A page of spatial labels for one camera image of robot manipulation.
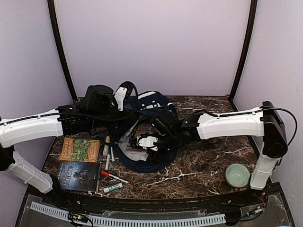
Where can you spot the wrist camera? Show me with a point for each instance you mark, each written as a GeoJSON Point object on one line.
{"type": "Point", "coordinates": [146, 143]}
{"type": "Point", "coordinates": [123, 93]}

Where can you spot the pale green ceramic bowl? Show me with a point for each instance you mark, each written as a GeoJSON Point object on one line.
{"type": "Point", "coordinates": [237, 175]}

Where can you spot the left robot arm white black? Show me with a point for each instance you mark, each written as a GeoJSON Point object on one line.
{"type": "Point", "coordinates": [101, 107]}

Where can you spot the white slotted cable duct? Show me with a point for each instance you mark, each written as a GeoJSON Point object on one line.
{"type": "Point", "coordinates": [128, 219]}

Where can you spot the pink Taming of Shrew book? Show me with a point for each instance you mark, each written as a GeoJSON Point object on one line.
{"type": "Point", "coordinates": [138, 131]}

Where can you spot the orange Treehouse book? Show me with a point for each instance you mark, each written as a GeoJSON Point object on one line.
{"type": "Point", "coordinates": [80, 150]}

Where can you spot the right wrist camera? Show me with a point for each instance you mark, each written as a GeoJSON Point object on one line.
{"type": "Point", "coordinates": [146, 143]}

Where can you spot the left black frame post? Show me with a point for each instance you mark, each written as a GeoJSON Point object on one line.
{"type": "Point", "coordinates": [60, 50]}

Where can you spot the teal capped white marker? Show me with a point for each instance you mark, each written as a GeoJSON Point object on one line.
{"type": "Point", "coordinates": [112, 155]}

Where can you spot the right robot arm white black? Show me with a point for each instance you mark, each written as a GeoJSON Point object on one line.
{"type": "Point", "coordinates": [263, 121]}

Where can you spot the yellow highlighter pen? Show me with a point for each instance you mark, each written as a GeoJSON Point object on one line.
{"type": "Point", "coordinates": [106, 146]}

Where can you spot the dark Wuthering Heights book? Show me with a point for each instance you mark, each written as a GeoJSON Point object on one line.
{"type": "Point", "coordinates": [79, 176]}

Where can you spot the green white glue stick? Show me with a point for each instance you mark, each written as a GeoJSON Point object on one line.
{"type": "Point", "coordinates": [113, 188]}

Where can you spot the black frame post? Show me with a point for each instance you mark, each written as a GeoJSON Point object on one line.
{"type": "Point", "coordinates": [60, 50]}
{"type": "Point", "coordinates": [245, 49]}

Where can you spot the purple capped white marker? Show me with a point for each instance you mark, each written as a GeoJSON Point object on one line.
{"type": "Point", "coordinates": [107, 162]}

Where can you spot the navy blue student backpack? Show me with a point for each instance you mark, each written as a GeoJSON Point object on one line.
{"type": "Point", "coordinates": [147, 105]}

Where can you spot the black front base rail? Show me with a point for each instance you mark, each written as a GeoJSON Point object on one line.
{"type": "Point", "coordinates": [246, 208]}

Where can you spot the right black frame post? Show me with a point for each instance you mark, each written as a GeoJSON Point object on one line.
{"type": "Point", "coordinates": [245, 49]}

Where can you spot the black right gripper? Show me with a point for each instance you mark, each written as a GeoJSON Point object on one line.
{"type": "Point", "coordinates": [164, 158]}

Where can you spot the red capped white marker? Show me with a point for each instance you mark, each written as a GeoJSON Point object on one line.
{"type": "Point", "coordinates": [115, 177]}

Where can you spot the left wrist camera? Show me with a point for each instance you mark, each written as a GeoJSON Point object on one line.
{"type": "Point", "coordinates": [123, 93]}

